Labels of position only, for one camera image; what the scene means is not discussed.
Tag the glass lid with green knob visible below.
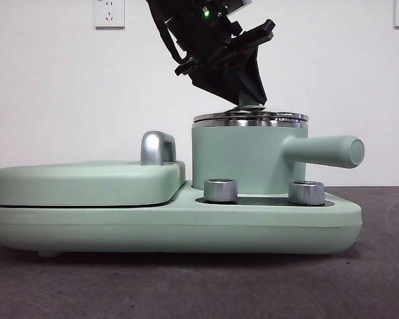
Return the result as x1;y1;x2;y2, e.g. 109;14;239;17
192;92;309;129

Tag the mint green steamer pot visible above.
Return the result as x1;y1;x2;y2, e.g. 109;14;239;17
190;121;366;197

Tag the silver control knob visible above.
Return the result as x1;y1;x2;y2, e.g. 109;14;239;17
204;178;239;203
288;181;326;205

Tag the mint green hinged griddle cover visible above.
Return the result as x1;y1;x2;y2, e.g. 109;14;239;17
0;160;188;207

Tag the mint green breakfast machine base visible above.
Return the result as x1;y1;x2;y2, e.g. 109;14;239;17
0;181;363;259

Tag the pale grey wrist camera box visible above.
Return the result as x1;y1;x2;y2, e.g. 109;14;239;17
219;0;252;16

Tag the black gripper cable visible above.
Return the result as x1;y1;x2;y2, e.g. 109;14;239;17
147;0;189;64

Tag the silver cover handle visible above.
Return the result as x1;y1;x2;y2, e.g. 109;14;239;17
140;131;179;166

